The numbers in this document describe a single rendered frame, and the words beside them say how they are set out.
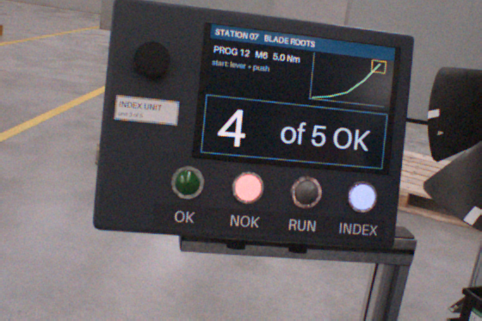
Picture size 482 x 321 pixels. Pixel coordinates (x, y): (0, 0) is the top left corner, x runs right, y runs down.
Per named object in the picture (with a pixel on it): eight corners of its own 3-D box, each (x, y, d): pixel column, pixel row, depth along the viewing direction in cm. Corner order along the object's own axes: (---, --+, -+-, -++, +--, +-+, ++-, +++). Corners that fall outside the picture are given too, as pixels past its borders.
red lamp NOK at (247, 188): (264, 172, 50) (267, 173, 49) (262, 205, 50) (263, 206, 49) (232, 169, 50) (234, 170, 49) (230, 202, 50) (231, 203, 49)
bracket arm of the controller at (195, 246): (400, 252, 64) (406, 226, 63) (411, 266, 61) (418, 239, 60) (178, 238, 60) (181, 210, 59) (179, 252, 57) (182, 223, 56)
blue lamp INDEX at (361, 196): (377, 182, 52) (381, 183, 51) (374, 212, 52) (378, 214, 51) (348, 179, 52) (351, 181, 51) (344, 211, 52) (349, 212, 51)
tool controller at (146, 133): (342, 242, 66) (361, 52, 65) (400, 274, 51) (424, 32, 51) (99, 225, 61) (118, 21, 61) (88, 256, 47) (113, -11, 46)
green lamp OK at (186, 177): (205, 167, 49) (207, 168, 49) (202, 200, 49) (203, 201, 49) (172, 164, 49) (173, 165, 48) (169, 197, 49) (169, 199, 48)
